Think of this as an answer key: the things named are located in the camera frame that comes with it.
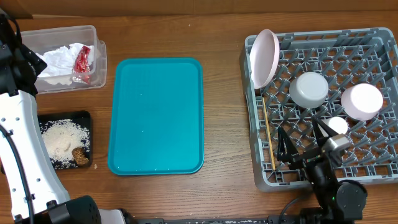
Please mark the grey bowl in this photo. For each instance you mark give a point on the grey bowl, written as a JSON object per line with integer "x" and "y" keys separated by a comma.
{"x": 309, "y": 90}

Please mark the black tray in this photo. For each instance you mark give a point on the black tray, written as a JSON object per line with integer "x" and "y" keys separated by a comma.
{"x": 80, "y": 117}

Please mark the brown food piece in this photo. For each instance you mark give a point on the brown food piece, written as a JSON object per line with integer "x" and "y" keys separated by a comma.
{"x": 79, "y": 157}

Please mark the pink plate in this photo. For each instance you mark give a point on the pink plate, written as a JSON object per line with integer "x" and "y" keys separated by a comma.
{"x": 264, "y": 57}

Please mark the wooden chopstick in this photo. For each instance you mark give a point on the wooden chopstick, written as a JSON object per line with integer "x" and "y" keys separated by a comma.
{"x": 271, "y": 152}

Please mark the clear plastic bin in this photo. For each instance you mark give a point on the clear plastic bin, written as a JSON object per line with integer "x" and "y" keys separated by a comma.
{"x": 44, "y": 40}

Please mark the grey dishwasher rack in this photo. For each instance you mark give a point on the grey dishwasher rack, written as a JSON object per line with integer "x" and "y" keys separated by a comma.
{"x": 345, "y": 58}

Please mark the white napkin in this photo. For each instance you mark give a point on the white napkin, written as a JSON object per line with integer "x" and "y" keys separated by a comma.
{"x": 60, "y": 63}

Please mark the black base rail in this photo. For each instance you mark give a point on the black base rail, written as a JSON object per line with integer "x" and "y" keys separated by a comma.
{"x": 273, "y": 219}

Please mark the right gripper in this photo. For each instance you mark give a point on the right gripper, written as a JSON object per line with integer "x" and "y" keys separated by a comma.
{"x": 290, "y": 150}

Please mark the rice leftovers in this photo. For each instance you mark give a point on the rice leftovers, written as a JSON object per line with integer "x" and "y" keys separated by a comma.
{"x": 60, "y": 138}

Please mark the pink bowl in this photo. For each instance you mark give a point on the pink bowl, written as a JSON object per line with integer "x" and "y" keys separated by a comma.
{"x": 362, "y": 101}

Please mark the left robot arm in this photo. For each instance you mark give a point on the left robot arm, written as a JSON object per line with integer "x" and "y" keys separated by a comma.
{"x": 37, "y": 194}

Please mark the red snack wrapper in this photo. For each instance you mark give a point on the red snack wrapper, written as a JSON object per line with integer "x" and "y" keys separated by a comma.
{"x": 81, "y": 67}

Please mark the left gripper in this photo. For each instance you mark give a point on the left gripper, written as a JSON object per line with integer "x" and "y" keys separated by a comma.
{"x": 31, "y": 57}

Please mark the teal serving tray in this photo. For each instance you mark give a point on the teal serving tray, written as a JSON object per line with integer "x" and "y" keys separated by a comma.
{"x": 157, "y": 119}

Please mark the cream paper cup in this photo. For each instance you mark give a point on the cream paper cup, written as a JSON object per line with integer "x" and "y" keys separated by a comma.
{"x": 337, "y": 124}

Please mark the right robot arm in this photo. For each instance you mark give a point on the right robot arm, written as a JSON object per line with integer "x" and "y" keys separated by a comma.
{"x": 340, "y": 201}

